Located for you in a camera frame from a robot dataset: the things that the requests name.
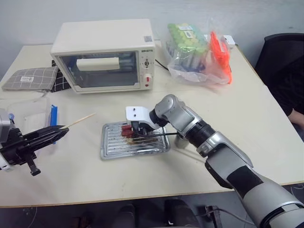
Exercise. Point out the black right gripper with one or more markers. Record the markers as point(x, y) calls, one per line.
point(142, 127)

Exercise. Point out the orange plastic packet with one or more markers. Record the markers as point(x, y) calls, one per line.
point(219, 53)

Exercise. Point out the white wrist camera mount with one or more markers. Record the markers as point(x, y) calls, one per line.
point(137, 114)
point(3, 164)

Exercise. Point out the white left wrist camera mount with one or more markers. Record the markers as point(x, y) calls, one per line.
point(3, 164)

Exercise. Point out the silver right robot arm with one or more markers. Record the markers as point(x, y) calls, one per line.
point(213, 147)

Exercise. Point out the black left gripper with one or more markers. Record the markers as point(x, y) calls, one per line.
point(16, 147)

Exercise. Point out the metal table leg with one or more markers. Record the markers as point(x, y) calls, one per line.
point(213, 217)

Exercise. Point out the black mesh office chair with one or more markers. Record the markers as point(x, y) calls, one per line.
point(278, 52)

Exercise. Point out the red sausage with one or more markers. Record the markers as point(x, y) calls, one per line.
point(126, 127)
point(126, 133)

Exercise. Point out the ribbed metal tray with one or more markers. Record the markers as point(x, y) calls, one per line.
point(133, 150)

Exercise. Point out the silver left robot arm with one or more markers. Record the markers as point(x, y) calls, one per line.
point(4, 123)

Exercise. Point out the green capped bottle pack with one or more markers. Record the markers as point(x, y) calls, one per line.
point(185, 35)

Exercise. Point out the blue container lid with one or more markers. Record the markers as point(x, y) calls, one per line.
point(54, 116)

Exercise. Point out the dark rounded shape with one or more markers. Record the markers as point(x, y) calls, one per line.
point(180, 213)
point(127, 216)

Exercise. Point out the cream toaster oven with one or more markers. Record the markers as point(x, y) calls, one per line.
point(102, 33)

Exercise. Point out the clear plastic bag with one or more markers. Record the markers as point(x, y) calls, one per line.
point(190, 77)

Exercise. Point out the clear plastic container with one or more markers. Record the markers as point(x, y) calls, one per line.
point(28, 114)

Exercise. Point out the white power adapter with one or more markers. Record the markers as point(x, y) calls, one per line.
point(230, 40)

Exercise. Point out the grey checked pouch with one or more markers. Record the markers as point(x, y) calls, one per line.
point(35, 77)

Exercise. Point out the person in dark clothes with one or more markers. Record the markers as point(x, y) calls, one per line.
point(293, 95)

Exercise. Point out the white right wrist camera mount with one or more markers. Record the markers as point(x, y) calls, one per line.
point(137, 114)

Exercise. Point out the black checked pouch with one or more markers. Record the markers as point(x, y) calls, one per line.
point(59, 83)

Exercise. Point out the wooden skewer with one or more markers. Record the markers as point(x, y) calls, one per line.
point(142, 141)
point(80, 120)

